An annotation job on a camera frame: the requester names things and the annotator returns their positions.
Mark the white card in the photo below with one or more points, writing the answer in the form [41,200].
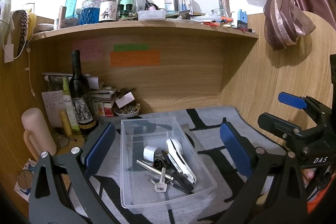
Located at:
[124,100]

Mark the wooden shelf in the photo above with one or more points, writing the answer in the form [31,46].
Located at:
[157,29]

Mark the round black watch face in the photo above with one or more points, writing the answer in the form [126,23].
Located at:
[159,163]

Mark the pink striped curtain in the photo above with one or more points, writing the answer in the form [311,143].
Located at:
[283,14]

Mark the dark wine bottle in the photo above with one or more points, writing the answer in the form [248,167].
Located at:
[78,87]

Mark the pink sticky note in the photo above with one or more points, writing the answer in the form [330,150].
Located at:
[88,49]

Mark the patterned headband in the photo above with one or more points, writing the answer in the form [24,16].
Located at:
[22,29]

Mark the handwritten paper note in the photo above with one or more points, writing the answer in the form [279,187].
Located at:
[51,106]

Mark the white green spray bottle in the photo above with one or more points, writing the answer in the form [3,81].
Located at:
[67,106]

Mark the blue faceted glass bottle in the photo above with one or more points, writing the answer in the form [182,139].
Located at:
[89,12]

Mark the clear lidded container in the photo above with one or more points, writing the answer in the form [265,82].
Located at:
[151,15]

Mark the person's right hand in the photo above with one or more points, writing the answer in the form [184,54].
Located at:
[309,176]

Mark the white bowl of trinkets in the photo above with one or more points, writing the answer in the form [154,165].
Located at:
[127,111]

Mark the glass jar of pens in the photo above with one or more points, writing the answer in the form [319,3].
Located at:
[224,5]

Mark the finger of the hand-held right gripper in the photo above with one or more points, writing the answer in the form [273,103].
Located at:
[275,124]
[291,100]

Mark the white cylinder roll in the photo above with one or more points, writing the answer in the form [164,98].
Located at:
[149,153]

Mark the beige tumbler cup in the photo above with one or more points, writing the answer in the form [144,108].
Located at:
[36,129]

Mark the clear plastic box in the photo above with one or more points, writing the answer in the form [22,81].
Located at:
[147,195]

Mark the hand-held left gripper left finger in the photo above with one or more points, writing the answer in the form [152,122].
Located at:
[101,146]

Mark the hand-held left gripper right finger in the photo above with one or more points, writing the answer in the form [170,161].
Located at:
[236,151]

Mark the orange sticky note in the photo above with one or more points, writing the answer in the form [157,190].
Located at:
[134,58]

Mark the eyeglasses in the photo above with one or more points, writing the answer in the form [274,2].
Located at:
[63,141]

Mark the teal plastic bottle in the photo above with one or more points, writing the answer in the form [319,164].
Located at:
[71,7]

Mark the yellow tube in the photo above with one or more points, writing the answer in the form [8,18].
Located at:
[66,123]

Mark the pile of papers and boxes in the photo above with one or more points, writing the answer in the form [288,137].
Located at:
[105,98]

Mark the silver keys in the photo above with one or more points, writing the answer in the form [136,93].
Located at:
[160,183]

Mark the white handheld device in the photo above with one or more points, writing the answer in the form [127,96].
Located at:
[178,158]

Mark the printed paper leaflet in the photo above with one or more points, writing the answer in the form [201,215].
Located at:
[22,191]

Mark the black folding tool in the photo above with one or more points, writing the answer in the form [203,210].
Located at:
[183,184]

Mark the round wooden mirror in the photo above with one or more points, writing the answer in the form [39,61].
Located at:
[25,179]

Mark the grey black patterned mat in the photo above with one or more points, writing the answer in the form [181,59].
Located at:
[210,119]

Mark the green sticky note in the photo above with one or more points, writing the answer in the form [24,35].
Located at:
[131,47]

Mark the silver metal pen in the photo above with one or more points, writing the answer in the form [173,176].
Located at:
[147,165]

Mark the blue stamp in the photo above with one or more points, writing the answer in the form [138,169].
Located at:
[242,19]

